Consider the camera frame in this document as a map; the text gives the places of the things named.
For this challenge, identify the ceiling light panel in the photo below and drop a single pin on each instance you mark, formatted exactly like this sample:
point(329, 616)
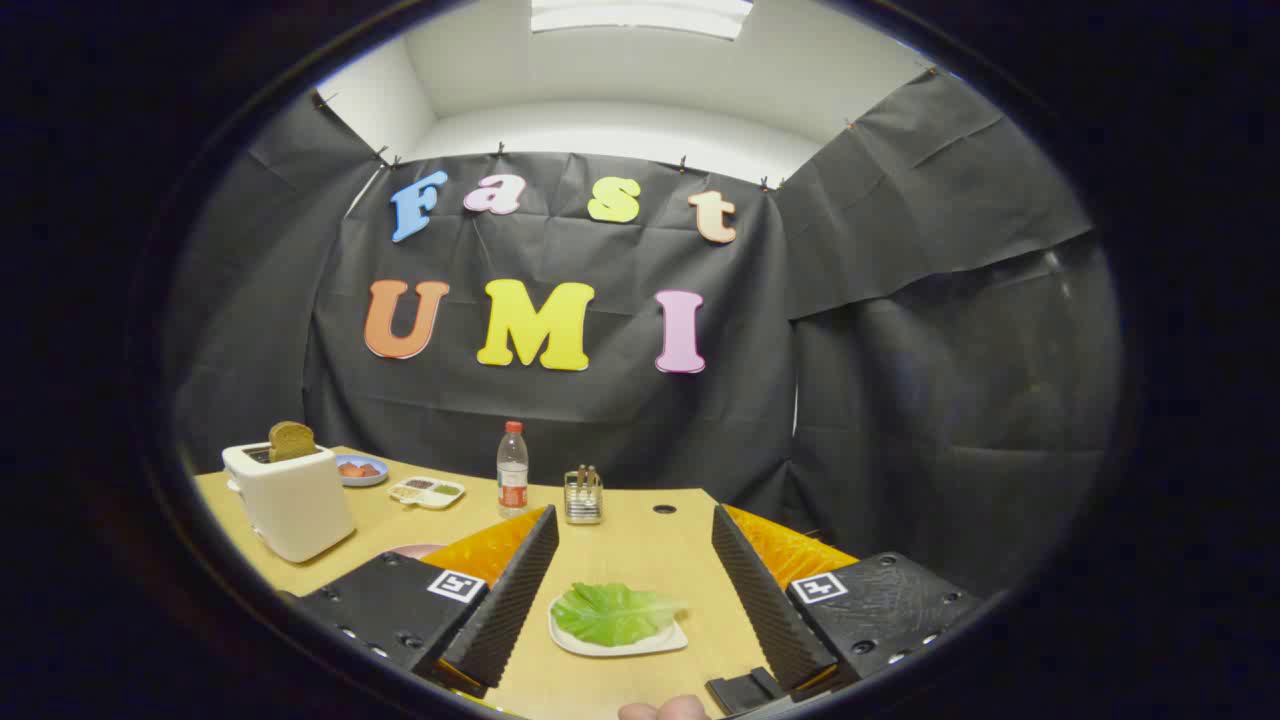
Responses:
point(640, 15)

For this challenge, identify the small blue plate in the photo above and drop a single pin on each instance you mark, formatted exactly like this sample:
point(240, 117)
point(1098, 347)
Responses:
point(372, 481)

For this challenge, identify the pink round plate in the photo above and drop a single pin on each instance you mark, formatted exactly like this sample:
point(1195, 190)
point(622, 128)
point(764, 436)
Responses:
point(415, 550)

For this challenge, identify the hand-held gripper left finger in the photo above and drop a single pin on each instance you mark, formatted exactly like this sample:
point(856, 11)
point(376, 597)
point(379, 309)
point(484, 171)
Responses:
point(515, 600)

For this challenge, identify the white divided condiment dish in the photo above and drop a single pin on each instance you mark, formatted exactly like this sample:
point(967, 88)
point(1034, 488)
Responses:
point(428, 503)

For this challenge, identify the cream white toaster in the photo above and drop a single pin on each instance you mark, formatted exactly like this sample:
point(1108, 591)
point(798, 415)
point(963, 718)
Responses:
point(300, 510)

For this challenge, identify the red food slices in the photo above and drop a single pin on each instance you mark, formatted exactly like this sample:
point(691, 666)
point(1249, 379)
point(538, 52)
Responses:
point(358, 469)

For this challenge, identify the white rounded square plate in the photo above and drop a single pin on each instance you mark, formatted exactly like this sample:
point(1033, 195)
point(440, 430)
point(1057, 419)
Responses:
point(612, 650)

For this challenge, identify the brown bread slice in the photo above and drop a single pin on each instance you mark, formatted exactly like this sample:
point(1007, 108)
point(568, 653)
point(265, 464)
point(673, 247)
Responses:
point(291, 440)

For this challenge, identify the clear red-capped water bottle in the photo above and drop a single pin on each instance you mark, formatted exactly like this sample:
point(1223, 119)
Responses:
point(512, 470)

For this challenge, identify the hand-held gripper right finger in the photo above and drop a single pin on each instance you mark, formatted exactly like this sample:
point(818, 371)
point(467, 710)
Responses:
point(760, 600)

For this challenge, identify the green lettuce leaf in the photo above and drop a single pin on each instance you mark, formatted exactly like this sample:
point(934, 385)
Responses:
point(610, 612)

